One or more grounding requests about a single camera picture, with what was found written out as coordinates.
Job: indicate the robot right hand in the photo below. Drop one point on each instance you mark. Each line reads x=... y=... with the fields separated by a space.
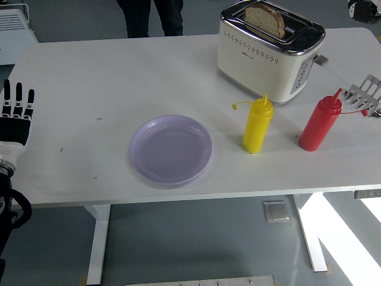
x=364 y=10

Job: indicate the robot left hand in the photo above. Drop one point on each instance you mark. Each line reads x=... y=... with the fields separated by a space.
x=15 y=131

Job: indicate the slice of brown bread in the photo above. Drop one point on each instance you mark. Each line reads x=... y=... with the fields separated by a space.
x=265 y=18

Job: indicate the cream toaster with chrome top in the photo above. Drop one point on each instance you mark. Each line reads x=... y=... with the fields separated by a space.
x=253 y=71

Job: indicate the purple plastic plate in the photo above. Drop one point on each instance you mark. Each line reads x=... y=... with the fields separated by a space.
x=171 y=150

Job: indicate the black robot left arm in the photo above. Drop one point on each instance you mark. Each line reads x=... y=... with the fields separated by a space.
x=4 y=208

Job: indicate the metal toast rack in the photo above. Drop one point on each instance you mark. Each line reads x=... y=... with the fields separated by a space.
x=361 y=96

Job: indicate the white slatted heater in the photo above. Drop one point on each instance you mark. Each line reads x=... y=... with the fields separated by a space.
x=15 y=32

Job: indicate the red squeeze bottle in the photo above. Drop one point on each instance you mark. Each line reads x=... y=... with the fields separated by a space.
x=317 y=128

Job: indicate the white table leg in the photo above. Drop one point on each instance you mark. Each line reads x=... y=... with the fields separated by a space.
x=98 y=238
x=312 y=238

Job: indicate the yellow squeeze bottle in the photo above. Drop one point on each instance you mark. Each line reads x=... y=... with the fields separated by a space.
x=256 y=131

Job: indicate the person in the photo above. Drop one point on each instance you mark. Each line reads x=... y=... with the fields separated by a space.
x=137 y=18

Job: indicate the grey table control panel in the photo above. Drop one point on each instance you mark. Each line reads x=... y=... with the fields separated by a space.
x=367 y=194

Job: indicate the silver floor socket cover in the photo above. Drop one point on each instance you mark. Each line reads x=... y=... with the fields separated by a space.
x=275 y=211

